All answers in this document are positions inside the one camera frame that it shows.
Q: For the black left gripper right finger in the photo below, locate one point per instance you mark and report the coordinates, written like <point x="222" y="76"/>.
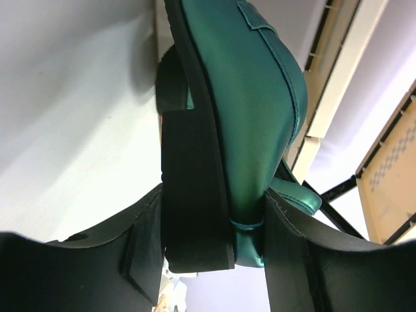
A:
<point x="310" y="266"/>

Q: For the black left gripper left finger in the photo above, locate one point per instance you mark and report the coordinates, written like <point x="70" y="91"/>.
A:
<point x="115" y="265"/>

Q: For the green loafer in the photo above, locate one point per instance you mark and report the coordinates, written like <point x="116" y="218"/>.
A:
<point x="171" y="85"/>
<point x="219" y="159"/>

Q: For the black beige shoe shelf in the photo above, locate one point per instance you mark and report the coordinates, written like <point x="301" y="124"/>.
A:
<point x="359" y="60"/>

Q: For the beige lace sneaker left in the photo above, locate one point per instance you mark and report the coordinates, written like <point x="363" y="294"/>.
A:
<point x="172" y="295"/>

